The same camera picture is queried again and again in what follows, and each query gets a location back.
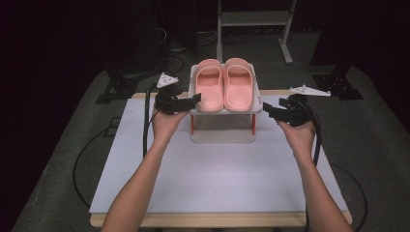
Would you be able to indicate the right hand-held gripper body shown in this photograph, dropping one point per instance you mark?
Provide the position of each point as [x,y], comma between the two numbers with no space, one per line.
[298,111]

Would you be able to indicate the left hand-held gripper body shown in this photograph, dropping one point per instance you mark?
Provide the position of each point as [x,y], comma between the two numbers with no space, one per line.
[166,100]

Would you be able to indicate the pink foam slipper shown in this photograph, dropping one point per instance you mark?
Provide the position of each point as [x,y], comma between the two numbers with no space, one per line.
[209,87]
[238,87]

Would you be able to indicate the white shoe rack orange legs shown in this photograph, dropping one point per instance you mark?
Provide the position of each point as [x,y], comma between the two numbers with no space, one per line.
[225,129]

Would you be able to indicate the person's right hand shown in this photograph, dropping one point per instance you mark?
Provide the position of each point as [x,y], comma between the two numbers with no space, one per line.
[299,137]

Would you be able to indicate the person's left hand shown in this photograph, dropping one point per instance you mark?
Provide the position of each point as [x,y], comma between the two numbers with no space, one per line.
[166,125]

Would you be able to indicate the black stand base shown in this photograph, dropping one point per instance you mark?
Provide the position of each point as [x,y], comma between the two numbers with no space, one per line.
[338,83]
[117,88]

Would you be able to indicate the white metal stand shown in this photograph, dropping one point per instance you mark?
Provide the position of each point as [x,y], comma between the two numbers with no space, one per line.
[254,17]

